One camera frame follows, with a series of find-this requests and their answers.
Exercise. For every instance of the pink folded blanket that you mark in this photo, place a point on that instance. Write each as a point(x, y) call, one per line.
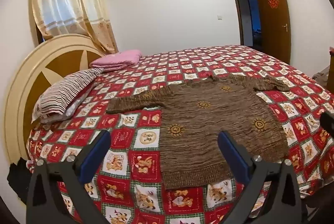
point(117, 61)

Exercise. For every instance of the black cloth beside bed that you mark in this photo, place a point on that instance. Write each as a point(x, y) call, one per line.
point(19, 179)

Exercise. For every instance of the dark door frame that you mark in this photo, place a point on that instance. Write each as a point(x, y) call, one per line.
point(249, 23)

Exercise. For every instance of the brown knitted sweater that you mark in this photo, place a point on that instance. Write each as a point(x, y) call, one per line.
point(193, 114)

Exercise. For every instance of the brown wooden door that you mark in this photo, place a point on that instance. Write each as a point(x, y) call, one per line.
point(275, 41)

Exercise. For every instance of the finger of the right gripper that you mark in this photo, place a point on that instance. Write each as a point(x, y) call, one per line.
point(327, 122)

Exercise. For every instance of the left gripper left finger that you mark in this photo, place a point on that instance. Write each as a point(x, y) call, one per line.
point(45, 203)

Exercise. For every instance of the striped pillow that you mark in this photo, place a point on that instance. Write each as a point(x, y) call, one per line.
point(57, 98)

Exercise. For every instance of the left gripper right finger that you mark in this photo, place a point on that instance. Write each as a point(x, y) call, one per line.
point(282, 203)

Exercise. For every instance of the wooden bedside furniture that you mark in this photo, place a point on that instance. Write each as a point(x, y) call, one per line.
point(330, 79)

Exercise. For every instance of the cream round headboard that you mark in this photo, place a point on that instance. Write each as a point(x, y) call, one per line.
point(47, 64)

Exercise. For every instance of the red double-happiness door decal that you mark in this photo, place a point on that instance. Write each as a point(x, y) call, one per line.
point(273, 3)

